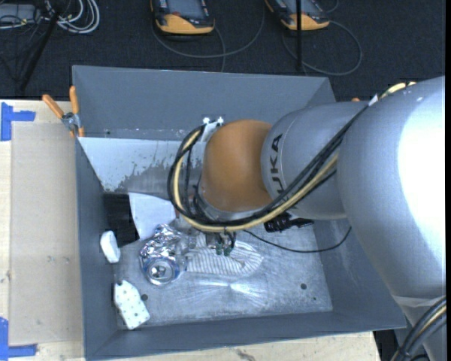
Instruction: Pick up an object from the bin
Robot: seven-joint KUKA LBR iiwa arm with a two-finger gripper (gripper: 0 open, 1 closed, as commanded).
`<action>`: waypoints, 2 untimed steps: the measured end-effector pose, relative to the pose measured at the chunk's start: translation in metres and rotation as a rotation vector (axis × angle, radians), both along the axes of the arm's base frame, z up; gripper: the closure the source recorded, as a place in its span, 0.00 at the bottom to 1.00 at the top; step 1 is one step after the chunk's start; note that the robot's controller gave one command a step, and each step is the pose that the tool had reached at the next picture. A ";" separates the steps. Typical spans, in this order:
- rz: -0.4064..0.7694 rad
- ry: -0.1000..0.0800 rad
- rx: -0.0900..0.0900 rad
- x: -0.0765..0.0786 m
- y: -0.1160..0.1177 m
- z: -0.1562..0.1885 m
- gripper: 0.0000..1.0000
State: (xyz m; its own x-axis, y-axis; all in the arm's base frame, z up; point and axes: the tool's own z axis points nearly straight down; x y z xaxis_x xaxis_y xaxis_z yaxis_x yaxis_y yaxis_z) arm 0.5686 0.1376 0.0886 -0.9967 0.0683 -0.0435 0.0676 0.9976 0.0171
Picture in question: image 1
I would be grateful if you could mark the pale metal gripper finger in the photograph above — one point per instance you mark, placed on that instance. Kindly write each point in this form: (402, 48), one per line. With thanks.
(187, 252)
(188, 241)

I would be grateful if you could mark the crushed silver drinks can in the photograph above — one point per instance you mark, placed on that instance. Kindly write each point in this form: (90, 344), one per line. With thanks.
(159, 261)

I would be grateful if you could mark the white striped cloth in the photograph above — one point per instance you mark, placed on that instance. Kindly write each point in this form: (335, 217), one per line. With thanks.
(229, 263)

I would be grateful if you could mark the white flat box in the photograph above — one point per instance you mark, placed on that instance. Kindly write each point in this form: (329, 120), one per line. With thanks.
(150, 213)

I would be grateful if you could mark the black flat block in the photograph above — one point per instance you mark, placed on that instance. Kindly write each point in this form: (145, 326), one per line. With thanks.
(116, 216)

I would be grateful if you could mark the small white rounded object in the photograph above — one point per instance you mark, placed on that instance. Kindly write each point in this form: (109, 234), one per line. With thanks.
(110, 246)

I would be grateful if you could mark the white dotted bottle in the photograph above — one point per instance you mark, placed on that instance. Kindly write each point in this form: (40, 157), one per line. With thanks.
(131, 307)

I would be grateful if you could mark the grey metal bin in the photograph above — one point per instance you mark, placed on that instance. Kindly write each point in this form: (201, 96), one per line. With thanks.
(210, 104)

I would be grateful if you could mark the pale brown cardboard board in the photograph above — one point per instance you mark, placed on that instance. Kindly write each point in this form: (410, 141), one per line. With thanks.
(41, 220)

